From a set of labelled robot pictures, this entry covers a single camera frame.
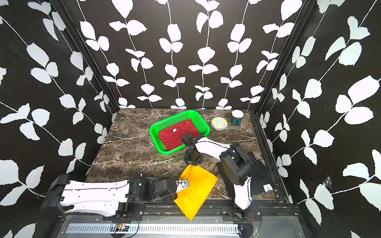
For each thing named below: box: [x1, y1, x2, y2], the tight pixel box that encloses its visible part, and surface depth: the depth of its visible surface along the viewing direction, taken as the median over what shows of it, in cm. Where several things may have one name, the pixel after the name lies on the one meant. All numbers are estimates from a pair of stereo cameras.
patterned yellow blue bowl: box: [210, 117, 228, 131], surface depth 113 cm
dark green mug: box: [230, 109, 245, 127], surface depth 107 cm
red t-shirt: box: [158, 118, 201, 151], surface depth 106 cm
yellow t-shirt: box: [173, 164, 218, 222], surface depth 81 cm
